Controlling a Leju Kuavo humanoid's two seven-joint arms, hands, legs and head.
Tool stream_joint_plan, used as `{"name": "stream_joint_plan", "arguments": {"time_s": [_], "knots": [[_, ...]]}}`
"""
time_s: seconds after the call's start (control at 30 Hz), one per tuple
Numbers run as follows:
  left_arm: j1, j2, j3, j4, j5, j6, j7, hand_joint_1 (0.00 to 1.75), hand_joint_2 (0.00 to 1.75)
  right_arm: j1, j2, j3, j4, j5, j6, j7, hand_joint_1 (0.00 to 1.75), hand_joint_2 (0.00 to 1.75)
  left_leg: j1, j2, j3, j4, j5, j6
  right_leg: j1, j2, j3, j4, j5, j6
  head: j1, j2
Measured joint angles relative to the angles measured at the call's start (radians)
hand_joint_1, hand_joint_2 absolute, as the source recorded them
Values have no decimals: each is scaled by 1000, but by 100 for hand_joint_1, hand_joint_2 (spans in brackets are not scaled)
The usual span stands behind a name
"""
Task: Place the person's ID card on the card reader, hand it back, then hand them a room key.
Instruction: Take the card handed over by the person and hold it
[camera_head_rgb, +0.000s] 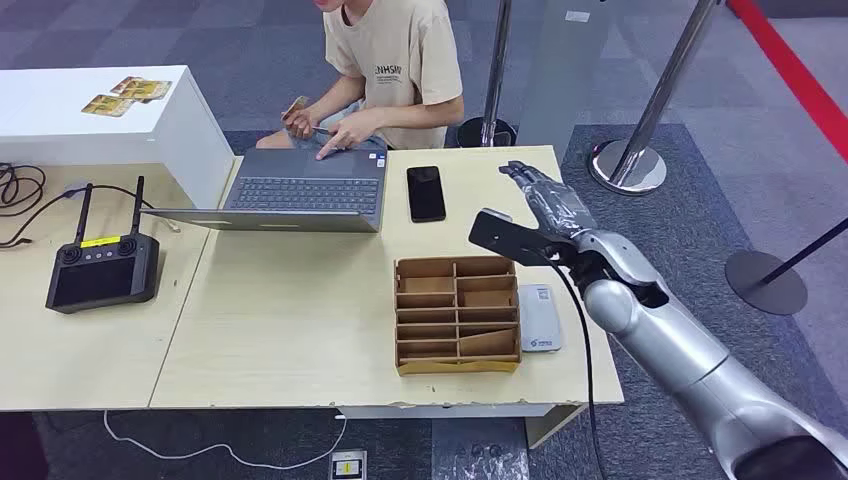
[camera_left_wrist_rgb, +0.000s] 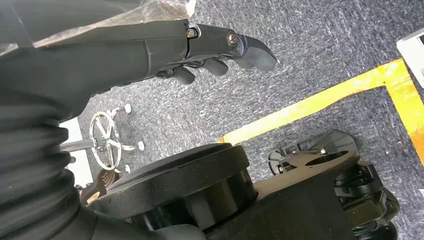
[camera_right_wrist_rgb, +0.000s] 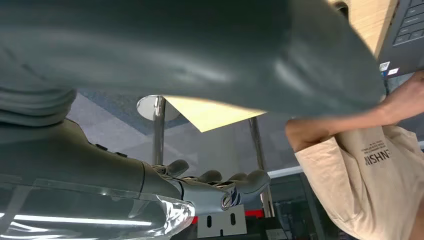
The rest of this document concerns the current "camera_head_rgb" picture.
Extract person's left hand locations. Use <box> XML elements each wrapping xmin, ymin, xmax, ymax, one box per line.
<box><xmin>315</xmin><ymin>109</ymin><xmax>383</xmax><ymax>162</ymax></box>

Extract person's right hand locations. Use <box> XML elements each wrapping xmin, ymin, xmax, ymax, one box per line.
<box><xmin>282</xmin><ymin>107</ymin><xmax>320</xmax><ymax>140</ymax></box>

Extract tan ID card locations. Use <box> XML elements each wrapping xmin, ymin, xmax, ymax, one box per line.
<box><xmin>281</xmin><ymin>95</ymin><xmax>311</xmax><ymax>123</ymax></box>

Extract wooden card organizer tray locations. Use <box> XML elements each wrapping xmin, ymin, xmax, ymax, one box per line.
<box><xmin>394</xmin><ymin>255</ymin><xmax>523</xmax><ymax>378</ymax></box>

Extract person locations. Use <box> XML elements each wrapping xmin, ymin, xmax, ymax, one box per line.
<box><xmin>254</xmin><ymin>0</ymin><xmax>465</xmax><ymax>162</ymax></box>

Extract grey open laptop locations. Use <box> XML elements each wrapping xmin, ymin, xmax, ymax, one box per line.
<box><xmin>139</xmin><ymin>146</ymin><xmax>390</xmax><ymax>234</ymax></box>

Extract black smartphone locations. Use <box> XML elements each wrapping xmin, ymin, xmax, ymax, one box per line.
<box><xmin>405</xmin><ymin>165</ymin><xmax>447</xmax><ymax>224</ymax></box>

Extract white cabinet box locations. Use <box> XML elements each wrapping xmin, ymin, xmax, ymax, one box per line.
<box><xmin>0</xmin><ymin>64</ymin><xmax>235</xmax><ymax>211</ymax></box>

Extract grey kiosk stand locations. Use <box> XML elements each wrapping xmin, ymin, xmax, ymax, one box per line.
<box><xmin>515</xmin><ymin>0</ymin><xmax>621</xmax><ymax>164</ymax></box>

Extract black remote controller with antennas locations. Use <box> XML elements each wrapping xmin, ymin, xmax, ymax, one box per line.
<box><xmin>44</xmin><ymin>175</ymin><xmax>161</xmax><ymax>315</ymax></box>

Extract chrome stanchion with chrome base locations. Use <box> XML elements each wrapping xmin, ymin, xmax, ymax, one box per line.
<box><xmin>588</xmin><ymin>0</ymin><xmax>722</xmax><ymax>197</ymax></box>

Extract floor power socket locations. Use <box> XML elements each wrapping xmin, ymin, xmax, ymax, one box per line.
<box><xmin>329</xmin><ymin>450</ymin><xmax>368</xmax><ymax>480</ymax></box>

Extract floor hatch with plastic film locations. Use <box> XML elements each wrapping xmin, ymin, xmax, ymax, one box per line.
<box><xmin>430</xmin><ymin>417</ymin><xmax>531</xmax><ymax>480</ymax></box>

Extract wooden table leg panel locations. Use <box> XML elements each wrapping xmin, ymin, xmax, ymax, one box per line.
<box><xmin>525</xmin><ymin>404</ymin><xmax>588</xmax><ymax>450</ymax></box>

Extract black stanchion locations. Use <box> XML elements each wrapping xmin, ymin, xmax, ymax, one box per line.
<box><xmin>724</xmin><ymin>217</ymin><xmax>848</xmax><ymax>317</ymax></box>

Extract red barrier belt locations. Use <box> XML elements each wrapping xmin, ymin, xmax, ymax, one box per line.
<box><xmin>725</xmin><ymin>0</ymin><xmax>848</xmax><ymax>166</ymax></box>

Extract chrome post with black base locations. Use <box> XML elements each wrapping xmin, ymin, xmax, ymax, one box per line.
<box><xmin>455</xmin><ymin>0</ymin><xmax>518</xmax><ymax>149</ymax></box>

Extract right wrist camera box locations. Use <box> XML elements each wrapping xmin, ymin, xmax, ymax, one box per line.
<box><xmin>468</xmin><ymin>207</ymin><xmax>576</xmax><ymax>268</ymax></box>

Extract long black cable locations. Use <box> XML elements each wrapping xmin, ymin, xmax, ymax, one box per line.
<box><xmin>0</xmin><ymin>184</ymin><xmax>157</xmax><ymax>250</ymax></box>

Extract coiled black cable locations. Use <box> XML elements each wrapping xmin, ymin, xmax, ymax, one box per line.
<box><xmin>0</xmin><ymin>162</ymin><xmax>48</xmax><ymax>218</ymax></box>

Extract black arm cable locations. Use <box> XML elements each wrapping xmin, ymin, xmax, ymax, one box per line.
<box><xmin>529</xmin><ymin>248</ymin><xmax>607</xmax><ymax>480</ymax></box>

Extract white floor cable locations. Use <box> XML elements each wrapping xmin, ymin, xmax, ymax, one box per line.
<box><xmin>102</xmin><ymin>410</ymin><xmax>349</xmax><ymax>473</ymax></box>

